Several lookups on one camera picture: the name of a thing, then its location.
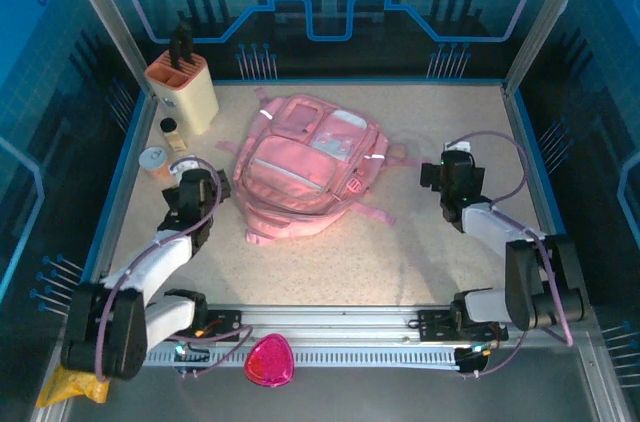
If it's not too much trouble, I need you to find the pink backpack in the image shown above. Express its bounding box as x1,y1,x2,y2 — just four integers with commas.
215,86,429,247

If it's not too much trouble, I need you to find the yellow plastic bag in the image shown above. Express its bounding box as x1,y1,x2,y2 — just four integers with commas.
35,366,110,408

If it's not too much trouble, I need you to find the orange can with white lid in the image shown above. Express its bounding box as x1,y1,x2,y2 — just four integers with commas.
138,146,175,179

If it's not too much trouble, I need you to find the spice bottle with black cap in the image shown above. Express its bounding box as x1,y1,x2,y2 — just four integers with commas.
159,116,188,153

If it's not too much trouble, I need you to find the beige knife block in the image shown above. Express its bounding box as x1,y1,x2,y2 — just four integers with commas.
144,51,221,132

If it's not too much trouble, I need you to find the small controller board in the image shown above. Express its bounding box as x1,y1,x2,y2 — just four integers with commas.
173,336,211,376
454,341,494,377

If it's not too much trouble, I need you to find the pink triangular pouch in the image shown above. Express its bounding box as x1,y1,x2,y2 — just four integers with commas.
243,333,297,388

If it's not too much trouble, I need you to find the grey metal shelf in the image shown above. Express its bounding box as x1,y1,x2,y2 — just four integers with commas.
34,341,631,422

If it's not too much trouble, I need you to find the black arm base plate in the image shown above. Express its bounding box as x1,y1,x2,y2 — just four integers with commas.
417,309,509,343
151,309,243,343

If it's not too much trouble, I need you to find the black knife handle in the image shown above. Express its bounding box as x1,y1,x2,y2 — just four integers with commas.
168,24,185,68
177,21,196,66

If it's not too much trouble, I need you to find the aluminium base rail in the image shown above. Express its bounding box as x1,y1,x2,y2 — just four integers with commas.
59,304,601,351

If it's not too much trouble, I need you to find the white slotted cable duct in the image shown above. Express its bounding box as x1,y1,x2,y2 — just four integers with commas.
117,346,461,368

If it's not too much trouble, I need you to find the aluminium frame post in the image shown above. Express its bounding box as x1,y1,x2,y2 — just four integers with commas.
501,0,602,96
53,0,157,99

